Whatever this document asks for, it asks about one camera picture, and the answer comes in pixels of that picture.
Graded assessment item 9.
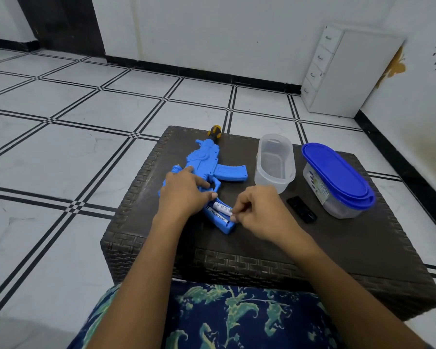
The person's right hand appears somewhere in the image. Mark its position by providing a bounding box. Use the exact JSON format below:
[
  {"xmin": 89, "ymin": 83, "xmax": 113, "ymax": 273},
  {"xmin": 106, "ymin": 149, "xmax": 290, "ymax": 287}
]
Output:
[{"xmin": 229, "ymin": 185, "xmax": 310, "ymax": 252}]

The person's left hand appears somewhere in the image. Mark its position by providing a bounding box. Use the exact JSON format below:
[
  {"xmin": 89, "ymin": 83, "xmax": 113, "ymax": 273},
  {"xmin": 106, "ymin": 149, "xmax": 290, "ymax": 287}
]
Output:
[{"xmin": 153, "ymin": 166, "xmax": 218, "ymax": 229}]

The black battery cover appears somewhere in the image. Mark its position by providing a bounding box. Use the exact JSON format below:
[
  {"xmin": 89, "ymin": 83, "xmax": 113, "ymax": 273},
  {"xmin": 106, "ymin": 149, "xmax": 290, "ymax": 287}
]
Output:
[{"xmin": 286, "ymin": 196, "xmax": 318, "ymax": 224}]

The blue toy gun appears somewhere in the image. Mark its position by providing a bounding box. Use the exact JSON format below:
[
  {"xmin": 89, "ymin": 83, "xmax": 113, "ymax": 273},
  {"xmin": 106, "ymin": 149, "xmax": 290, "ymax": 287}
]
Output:
[{"xmin": 158, "ymin": 125, "xmax": 249, "ymax": 235}]

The clear container with blue lid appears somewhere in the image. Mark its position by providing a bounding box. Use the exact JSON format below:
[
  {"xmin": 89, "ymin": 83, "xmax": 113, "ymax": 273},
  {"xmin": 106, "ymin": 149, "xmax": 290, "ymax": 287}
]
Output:
[{"xmin": 254, "ymin": 133, "xmax": 296, "ymax": 195}]

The labelled container with blue lid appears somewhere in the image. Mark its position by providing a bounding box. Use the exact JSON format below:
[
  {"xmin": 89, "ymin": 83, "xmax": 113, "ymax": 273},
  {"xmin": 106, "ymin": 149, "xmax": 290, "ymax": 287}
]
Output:
[{"xmin": 301, "ymin": 156, "xmax": 376, "ymax": 219}]

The white drawer cabinet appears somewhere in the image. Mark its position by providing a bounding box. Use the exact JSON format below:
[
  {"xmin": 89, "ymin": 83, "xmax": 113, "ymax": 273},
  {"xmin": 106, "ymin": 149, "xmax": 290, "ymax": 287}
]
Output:
[{"xmin": 300, "ymin": 23, "xmax": 406, "ymax": 119}]

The person's right forearm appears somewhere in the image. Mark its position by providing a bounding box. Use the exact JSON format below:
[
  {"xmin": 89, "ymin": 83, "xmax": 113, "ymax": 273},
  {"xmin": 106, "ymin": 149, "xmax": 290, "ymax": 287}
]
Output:
[{"xmin": 285, "ymin": 234, "xmax": 435, "ymax": 349}]

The person's left forearm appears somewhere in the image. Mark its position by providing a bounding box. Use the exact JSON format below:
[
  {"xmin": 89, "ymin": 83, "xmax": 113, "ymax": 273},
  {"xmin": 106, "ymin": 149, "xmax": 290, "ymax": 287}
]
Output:
[{"xmin": 87, "ymin": 218, "xmax": 188, "ymax": 349}]

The dark brown wicker table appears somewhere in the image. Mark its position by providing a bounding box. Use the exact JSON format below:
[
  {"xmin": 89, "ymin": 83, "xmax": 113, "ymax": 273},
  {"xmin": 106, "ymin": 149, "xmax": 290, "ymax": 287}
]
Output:
[{"xmin": 100, "ymin": 126, "xmax": 436, "ymax": 322}]

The blue floral dress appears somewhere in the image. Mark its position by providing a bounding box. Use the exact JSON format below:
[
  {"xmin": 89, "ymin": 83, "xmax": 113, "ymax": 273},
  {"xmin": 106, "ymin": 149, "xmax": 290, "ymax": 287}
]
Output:
[{"xmin": 67, "ymin": 281, "xmax": 346, "ymax": 349}]

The dark door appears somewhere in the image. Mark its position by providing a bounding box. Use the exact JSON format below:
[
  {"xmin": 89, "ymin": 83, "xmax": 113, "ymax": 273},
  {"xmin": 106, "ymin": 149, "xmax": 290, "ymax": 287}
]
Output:
[{"xmin": 15, "ymin": 0, "xmax": 106, "ymax": 57}]

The yellow butterfly wall sticker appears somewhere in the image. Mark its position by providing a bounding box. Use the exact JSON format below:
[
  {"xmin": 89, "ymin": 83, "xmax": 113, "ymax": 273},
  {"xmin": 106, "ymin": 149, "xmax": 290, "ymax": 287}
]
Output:
[{"xmin": 374, "ymin": 45, "xmax": 407, "ymax": 90}]

